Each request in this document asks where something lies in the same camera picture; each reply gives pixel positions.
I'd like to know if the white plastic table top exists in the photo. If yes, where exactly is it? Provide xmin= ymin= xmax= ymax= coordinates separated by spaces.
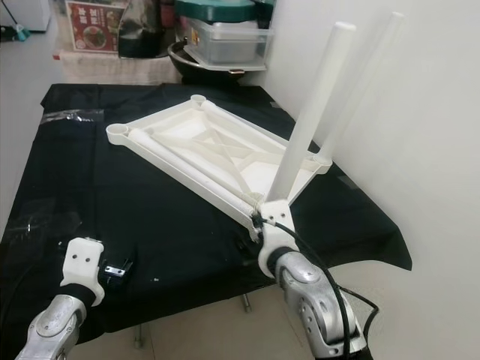
xmin=105 ymin=94 xmax=335 ymax=230

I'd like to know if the black table cloth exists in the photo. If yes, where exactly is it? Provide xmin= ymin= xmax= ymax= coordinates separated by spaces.
xmin=0 ymin=82 xmax=413 ymax=353

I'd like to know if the black round wok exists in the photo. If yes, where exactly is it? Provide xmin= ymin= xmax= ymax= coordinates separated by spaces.
xmin=167 ymin=41 xmax=263 ymax=83

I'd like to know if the clear plastic container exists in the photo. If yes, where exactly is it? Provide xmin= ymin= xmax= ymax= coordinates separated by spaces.
xmin=184 ymin=19 xmax=275 ymax=67

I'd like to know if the black bag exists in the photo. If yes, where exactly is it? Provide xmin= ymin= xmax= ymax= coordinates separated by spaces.
xmin=116 ymin=0 xmax=173 ymax=59

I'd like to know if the storage box with red print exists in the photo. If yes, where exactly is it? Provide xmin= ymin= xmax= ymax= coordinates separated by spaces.
xmin=52 ymin=0 xmax=125 ymax=57

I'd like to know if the green floor mop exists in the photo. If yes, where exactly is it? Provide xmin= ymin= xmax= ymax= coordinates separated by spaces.
xmin=0 ymin=0 xmax=31 ymax=42

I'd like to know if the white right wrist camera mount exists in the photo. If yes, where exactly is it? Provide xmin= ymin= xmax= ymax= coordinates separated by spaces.
xmin=257 ymin=199 xmax=301 ymax=278

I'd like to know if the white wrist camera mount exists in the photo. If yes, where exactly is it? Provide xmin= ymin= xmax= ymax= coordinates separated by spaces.
xmin=61 ymin=236 xmax=107 ymax=305
xmin=257 ymin=199 xmax=301 ymax=278

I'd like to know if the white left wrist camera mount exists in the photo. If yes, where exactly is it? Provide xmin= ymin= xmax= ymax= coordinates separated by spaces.
xmin=61 ymin=236 xmax=107 ymax=305

